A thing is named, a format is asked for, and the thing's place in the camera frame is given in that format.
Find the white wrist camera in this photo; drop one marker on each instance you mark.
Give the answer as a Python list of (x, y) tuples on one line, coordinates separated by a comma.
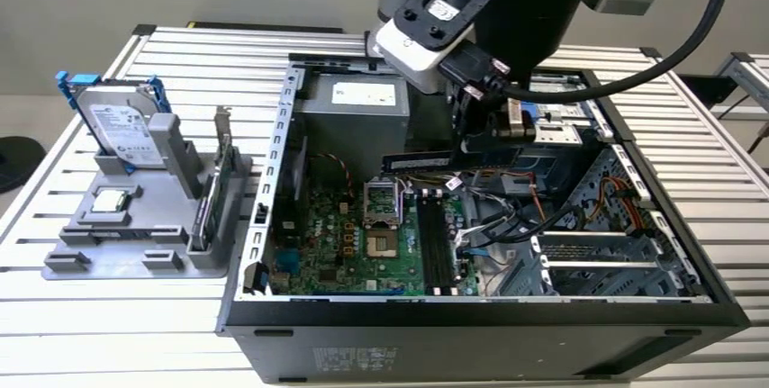
[(408, 52)]

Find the black RAM slot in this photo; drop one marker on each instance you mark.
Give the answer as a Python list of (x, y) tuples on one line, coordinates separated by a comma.
[(448, 246), (434, 246), (440, 246), (426, 246)]

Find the grey metal disk bay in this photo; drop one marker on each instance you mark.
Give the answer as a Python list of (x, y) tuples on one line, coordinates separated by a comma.
[(594, 237)]

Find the white barcode sticker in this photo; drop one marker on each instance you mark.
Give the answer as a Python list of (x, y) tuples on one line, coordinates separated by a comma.
[(372, 284)]

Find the green motherboard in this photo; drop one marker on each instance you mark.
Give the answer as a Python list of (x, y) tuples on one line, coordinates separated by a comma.
[(327, 235)]

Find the hard disk in blue carrier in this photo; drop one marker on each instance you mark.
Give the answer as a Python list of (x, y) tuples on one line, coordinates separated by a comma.
[(113, 122)]

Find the CPU socket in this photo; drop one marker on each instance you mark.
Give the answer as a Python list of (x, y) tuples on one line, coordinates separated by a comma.
[(382, 246)]

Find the slatted metal side table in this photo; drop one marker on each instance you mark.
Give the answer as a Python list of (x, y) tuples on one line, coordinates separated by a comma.
[(745, 86)]

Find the flat black board chip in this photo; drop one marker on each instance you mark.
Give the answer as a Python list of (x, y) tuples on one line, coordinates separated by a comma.
[(328, 275)]

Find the black open PC case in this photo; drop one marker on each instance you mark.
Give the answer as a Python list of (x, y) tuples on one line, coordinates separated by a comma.
[(420, 347)]

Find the blue VGA port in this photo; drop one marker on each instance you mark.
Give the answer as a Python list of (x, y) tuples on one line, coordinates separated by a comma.
[(287, 259)]

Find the grey metal drive cage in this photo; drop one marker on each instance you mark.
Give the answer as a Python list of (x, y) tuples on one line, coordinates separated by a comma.
[(558, 133)]

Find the silver CPU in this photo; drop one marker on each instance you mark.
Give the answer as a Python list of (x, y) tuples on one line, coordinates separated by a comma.
[(111, 201)]

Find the grey power supply unit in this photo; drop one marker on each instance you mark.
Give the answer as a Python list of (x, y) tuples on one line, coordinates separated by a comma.
[(354, 140)]

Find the orange square inductor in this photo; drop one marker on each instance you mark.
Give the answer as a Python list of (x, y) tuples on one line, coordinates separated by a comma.
[(350, 227), (348, 239), (348, 251)]

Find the grey plastic parts rack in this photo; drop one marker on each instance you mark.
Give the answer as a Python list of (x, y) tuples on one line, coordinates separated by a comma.
[(161, 208)]

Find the blue expansion slot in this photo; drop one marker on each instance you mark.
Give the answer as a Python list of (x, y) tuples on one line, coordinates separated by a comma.
[(360, 291)]

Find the black round stand base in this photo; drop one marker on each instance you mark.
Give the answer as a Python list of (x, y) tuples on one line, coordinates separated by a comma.
[(17, 163)]

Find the Nvidia Quadro graphics card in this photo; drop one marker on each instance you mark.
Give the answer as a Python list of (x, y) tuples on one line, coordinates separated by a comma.
[(220, 172)]

